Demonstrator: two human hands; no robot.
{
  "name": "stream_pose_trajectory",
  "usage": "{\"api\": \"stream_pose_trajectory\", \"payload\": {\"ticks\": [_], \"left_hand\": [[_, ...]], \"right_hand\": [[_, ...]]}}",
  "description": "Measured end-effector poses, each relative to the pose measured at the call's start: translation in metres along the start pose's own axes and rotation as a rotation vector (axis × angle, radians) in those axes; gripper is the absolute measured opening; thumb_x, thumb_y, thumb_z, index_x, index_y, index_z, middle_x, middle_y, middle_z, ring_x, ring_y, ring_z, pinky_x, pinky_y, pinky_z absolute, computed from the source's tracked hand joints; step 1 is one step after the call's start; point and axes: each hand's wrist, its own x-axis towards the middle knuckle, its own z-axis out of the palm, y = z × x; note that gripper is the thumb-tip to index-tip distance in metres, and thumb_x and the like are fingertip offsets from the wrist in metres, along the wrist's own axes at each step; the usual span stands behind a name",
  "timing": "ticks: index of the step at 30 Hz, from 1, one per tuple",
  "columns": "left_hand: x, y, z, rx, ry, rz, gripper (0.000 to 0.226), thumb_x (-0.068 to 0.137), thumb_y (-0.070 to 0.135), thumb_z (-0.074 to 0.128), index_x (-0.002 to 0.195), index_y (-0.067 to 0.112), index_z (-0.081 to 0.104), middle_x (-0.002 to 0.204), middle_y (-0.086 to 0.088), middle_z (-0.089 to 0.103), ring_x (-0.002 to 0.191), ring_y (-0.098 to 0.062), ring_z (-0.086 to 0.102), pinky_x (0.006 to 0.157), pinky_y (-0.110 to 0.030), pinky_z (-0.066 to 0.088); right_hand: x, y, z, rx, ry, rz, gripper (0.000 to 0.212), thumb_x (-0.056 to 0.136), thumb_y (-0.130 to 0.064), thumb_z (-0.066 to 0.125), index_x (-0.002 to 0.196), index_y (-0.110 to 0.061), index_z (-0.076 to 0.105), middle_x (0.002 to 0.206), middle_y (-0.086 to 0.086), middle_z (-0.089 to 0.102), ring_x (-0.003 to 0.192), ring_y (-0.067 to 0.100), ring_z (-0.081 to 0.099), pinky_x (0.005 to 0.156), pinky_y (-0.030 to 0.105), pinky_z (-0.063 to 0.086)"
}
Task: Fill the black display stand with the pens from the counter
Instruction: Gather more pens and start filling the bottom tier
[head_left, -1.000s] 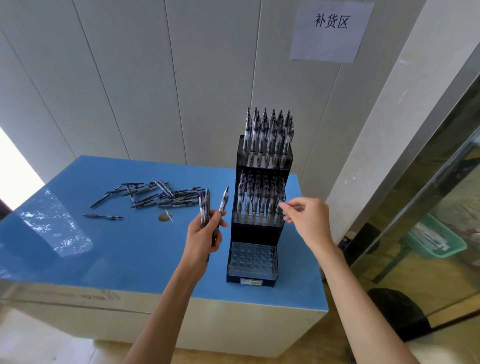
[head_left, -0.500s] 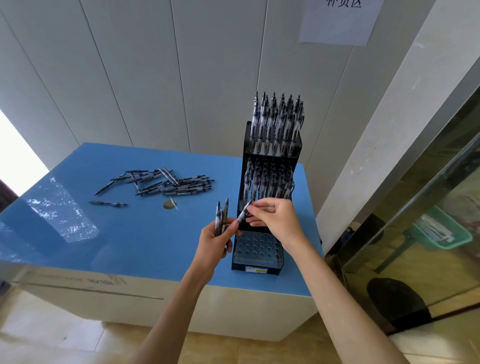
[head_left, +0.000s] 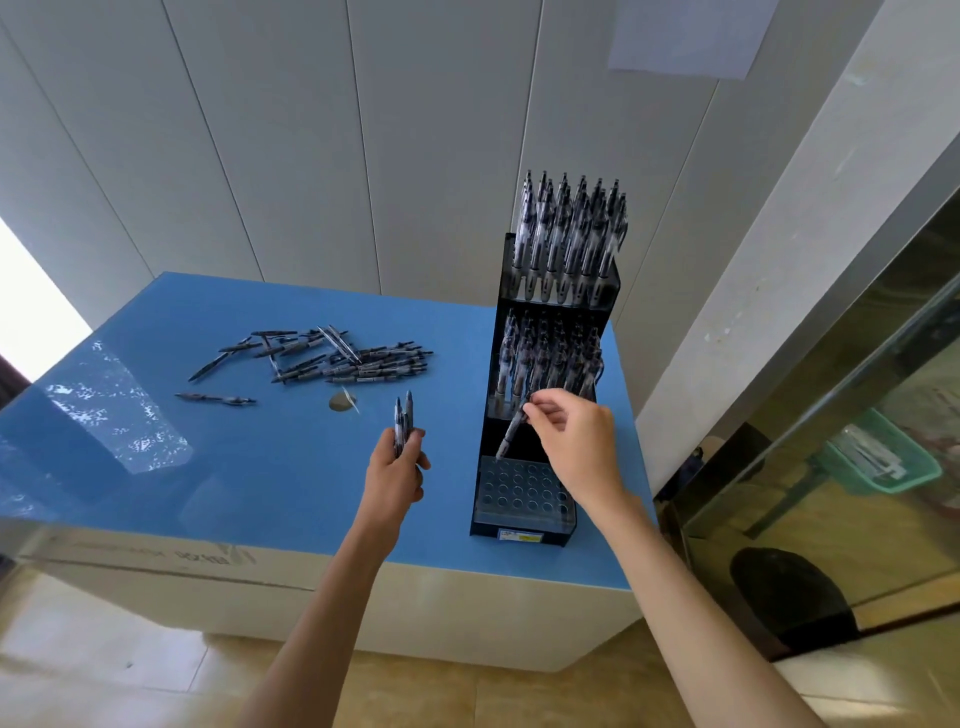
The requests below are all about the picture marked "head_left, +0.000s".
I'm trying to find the row of black pens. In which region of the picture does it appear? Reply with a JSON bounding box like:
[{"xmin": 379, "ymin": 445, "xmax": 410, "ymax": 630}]
[
  {"xmin": 491, "ymin": 308, "xmax": 605, "ymax": 418},
  {"xmin": 509, "ymin": 170, "xmax": 630, "ymax": 307}
]

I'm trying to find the person's left hand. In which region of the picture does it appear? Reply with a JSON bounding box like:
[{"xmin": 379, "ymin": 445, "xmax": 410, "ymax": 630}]
[{"xmin": 352, "ymin": 428, "xmax": 433, "ymax": 560}]

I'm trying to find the person's left forearm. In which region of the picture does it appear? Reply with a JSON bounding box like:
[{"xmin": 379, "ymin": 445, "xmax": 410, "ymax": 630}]
[{"xmin": 239, "ymin": 524, "xmax": 391, "ymax": 728}]

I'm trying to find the dark framed glass door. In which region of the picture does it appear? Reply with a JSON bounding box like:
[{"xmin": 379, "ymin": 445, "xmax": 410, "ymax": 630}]
[{"xmin": 0, "ymin": 215, "xmax": 93, "ymax": 410}]

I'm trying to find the person's right hand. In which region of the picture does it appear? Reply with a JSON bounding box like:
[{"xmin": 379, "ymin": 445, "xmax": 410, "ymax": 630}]
[{"xmin": 521, "ymin": 388, "xmax": 654, "ymax": 526}]

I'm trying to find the blue table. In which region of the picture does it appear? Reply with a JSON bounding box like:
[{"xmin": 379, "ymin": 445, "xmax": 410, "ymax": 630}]
[{"xmin": 0, "ymin": 271, "xmax": 660, "ymax": 673}]

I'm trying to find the pile of black pens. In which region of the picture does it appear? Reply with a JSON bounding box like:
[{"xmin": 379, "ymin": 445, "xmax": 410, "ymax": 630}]
[{"xmin": 176, "ymin": 324, "xmax": 435, "ymax": 409}]

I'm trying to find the steel framed glass partition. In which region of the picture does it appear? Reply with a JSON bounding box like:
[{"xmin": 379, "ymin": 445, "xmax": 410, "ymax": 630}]
[{"xmin": 652, "ymin": 187, "xmax": 960, "ymax": 669}]

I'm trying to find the black tiered pen display stand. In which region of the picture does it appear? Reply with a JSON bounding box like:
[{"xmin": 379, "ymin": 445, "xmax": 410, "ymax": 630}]
[{"xmin": 470, "ymin": 232, "xmax": 622, "ymax": 547}]

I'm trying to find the black round object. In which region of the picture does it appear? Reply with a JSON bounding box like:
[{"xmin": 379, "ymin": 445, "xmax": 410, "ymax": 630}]
[{"xmin": 729, "ymin": 547, "xmax": 862, "ymax": 655}]

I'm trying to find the person's right forearm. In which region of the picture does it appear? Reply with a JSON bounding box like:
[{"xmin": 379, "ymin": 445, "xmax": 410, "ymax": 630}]
[{"xmin": 603, "ymin": 498, "xmax": 826, "ymax": 728}]

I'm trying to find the green plastic basket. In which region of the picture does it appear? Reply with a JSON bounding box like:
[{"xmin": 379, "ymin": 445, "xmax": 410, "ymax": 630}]
[{"xmin": 813, "ymin": 408, "xmax": 944, "ymax": 496}]

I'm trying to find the white paper sign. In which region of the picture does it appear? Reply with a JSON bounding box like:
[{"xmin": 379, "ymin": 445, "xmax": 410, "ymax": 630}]
[{"xmin": 607, "ymin": 0, "xmax": 781, "ymax": 81}]

